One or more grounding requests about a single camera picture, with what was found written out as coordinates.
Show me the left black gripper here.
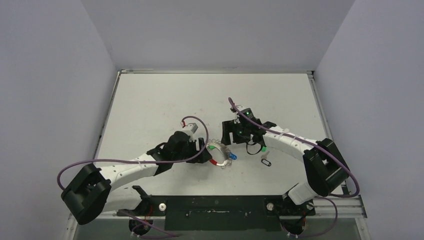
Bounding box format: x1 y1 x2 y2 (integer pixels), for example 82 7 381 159
173 137 212 164

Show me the large keyring with red sleeve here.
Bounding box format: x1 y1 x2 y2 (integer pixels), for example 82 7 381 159
206 139 233 169

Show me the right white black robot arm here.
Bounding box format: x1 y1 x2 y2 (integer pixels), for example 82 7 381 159
221 107 349 215

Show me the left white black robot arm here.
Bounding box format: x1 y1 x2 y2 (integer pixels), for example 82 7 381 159
61 131 212 225

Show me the green capped key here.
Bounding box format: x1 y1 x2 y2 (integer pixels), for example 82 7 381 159
260 147 269 160

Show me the blue key tag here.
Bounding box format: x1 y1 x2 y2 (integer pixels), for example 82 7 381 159
228 152 237 160

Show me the black key tag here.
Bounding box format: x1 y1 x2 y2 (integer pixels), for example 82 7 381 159
260 158 272 167

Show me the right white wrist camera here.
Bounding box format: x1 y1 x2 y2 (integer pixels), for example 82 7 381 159
231 105 247 115

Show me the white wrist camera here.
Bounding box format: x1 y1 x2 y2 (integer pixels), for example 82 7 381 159
231 105 247 115
181 123 199 137

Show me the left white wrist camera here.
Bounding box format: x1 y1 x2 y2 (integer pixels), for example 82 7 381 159
181 123 199 137

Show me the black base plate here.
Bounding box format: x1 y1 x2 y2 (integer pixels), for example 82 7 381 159
128 195 316 232

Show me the aluminium frame rail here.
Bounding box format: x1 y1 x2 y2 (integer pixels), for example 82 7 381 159
68 195 368 220

